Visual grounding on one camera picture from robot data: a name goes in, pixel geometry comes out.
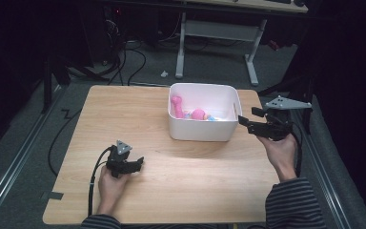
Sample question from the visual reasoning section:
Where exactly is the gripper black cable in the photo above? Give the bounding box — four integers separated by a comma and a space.
289, 121, 304, 178
87, 145, 113, 218

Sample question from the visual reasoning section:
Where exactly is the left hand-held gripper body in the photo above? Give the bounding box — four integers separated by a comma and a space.
105, 139, 133, 179

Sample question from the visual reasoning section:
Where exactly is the white plastic bin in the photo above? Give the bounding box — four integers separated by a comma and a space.
167, 82, 244, 143

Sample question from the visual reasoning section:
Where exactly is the person's right hand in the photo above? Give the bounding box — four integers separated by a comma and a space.
256, 133, 299, 183

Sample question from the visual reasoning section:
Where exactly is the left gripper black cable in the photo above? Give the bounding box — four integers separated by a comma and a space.
87, 145, 113, 218

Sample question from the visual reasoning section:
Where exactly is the black floor cable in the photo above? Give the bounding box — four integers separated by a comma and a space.
47, 108, 84, 177

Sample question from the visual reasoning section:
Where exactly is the desk with grey legs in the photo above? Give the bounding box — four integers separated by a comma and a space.
174, 0, 310, 88

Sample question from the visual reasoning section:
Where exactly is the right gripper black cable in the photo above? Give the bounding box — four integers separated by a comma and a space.
289, 121, 304, 178

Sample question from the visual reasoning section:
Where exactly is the metal floor rail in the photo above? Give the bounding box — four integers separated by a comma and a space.
289, 104, 353, 229
0, 85, 65, 221

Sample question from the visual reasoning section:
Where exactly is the bundle of black cables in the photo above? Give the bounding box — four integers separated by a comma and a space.
105, 18, 148, 87

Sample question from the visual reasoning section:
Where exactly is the dark computer tower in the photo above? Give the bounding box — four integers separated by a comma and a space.
100, 5, 126, 66

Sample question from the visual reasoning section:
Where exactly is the grey tape piece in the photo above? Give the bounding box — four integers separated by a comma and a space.
40, 191, 65, 201

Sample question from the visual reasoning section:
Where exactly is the small red object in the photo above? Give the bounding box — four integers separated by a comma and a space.
268, 39, 281, 52

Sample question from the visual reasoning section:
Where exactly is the pink ball rope toy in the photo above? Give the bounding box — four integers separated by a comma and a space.
183, 108, 219, 123

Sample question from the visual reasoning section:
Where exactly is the person's left hand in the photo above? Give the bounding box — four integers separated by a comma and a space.
97, 165, 131, 217

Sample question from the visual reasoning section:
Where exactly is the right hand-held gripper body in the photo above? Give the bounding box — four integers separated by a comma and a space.
259, 95, 314, 142

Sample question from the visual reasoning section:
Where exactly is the pink bone toy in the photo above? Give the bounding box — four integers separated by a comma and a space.
170, 94, 186, 119

